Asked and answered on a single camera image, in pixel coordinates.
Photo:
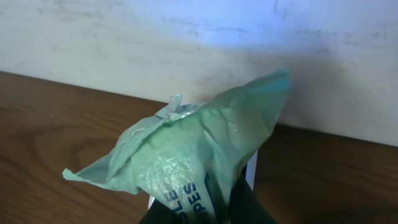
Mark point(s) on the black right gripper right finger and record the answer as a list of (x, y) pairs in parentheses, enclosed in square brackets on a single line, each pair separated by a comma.
[(244, 207)]

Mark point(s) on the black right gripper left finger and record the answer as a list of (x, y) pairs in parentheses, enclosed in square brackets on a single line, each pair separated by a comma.
[(159, 214)]

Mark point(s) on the teal wet wipes pack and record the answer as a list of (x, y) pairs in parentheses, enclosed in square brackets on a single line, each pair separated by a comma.
[(237, 120)]

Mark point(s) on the white barcode scanner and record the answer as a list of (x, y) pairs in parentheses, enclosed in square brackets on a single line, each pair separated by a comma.
[(252, 171)]

